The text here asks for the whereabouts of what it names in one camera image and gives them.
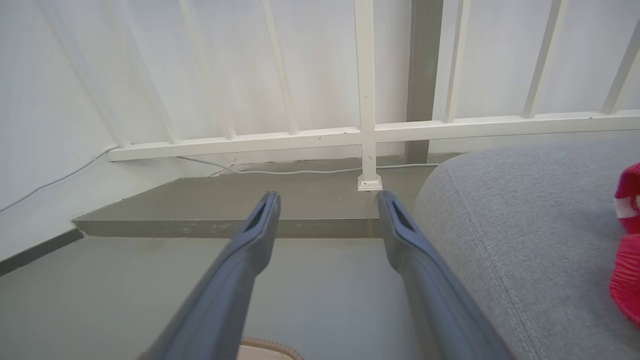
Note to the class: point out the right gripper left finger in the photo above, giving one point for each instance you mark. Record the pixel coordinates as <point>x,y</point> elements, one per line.
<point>235,280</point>

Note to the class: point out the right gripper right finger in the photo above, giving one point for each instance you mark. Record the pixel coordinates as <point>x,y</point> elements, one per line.
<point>430,290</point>

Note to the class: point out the red shirt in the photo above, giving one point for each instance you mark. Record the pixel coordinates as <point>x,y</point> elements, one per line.
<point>631,280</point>

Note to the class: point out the grey fabric sofa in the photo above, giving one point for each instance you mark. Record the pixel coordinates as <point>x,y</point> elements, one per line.
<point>525,225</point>

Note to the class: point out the cream plastic laundry basket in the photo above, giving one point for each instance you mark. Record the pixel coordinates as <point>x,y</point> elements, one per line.
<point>270,352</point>

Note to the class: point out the white metal railing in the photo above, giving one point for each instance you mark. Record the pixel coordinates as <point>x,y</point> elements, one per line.
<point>367,100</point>

